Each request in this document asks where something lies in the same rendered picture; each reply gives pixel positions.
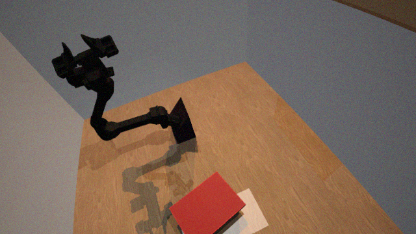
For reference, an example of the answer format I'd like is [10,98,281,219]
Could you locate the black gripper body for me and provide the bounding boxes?
[52,35,119,79]

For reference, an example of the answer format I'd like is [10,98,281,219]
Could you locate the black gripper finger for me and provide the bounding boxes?
[61,42,78,70]
[81,34,106,57]

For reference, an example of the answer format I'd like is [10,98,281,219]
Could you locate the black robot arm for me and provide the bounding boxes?
[66,63,182,141]

